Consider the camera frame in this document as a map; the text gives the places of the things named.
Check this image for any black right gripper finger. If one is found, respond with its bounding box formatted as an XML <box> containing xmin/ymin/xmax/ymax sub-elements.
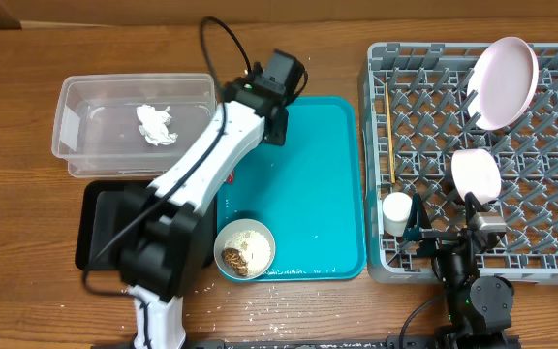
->
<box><xmin>407</xmin><ymin>193</ymin><xmax>432</xmax><ymax>230</ymax></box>
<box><xmin>464</xmin><ymin>192</ymin><xmax>487</xmax><ymax>216</ymax></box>

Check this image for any white cup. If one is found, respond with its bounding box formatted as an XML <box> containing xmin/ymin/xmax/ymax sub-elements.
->
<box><xmin>382</xmin><ymin>192</ymin><xmax>412</xmax><ymax>237</ymax></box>

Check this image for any small pink bowl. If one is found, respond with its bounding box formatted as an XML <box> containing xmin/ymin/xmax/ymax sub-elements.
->
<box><xmin>450</xmin><ymin>148</ymin><xmax>502</xmax><ymax>204</ymax></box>

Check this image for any wooden chopstick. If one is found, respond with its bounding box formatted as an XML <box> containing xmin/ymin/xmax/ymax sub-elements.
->
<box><xmin>385</xmin><ymin>81</ymin><xmax>396</xmax><ymax>184</ymax></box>

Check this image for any grey dishwasher rack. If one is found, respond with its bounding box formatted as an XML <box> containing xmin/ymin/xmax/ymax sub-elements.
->
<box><xmin>359</xmin><ymin>43</ymin><xmax>558</xmax><ymax>285</ymax></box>

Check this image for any grey bowl with rice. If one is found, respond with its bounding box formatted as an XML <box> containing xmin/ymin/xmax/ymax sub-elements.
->
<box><xmin>213</xmin><ymin>219</ymin><xmax>276</xmax><ymax>282</ymax></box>

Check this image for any white napkin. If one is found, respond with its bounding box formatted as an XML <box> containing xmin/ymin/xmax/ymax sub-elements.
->
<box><xmin>137</xmin><ymin>105</ymin><xmax>178</xmax><ymax>146</ymax></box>

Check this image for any large white plate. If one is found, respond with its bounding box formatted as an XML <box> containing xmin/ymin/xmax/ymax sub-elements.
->
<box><xmin>467</xmin><ymin>37</ymin><xmax>539</xmax><ymax>131</ymax></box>

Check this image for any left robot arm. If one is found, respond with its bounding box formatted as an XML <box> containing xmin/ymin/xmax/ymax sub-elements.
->
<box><xmin>81</xmin><ymin>70</ymin><xmax>308</xmax><ymax>348</ymax></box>

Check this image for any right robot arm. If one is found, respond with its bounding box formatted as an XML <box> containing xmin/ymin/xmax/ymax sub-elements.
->
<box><xmin>399</xmin><ymin>192</ymin><xmax>520</xmax><ymax>348</ymax></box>

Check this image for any teal serving tray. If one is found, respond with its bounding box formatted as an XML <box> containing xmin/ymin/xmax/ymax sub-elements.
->
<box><xmin>216</xmin><ymin>96</ymin><xmax>366</xmax><ymax>282</ymax></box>

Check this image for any brown mushroom piece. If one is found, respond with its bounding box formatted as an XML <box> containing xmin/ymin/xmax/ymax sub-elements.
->
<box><xmin>221</xmin><ymin>247</ymin><xmax>248</xmax><ymax>277</ymax></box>

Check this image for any clear plastic bin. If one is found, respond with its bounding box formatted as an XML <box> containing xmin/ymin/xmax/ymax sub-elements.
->
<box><xmin>51</xmin><ymin>73</ymin><xmax>217</xmax><ymax>177</ymax></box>

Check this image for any black tray bin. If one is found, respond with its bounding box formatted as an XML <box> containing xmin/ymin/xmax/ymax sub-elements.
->
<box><xmin>74</xmin><ymin>178</ymin><xmax>218</xmax><ymax>271</ymax></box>

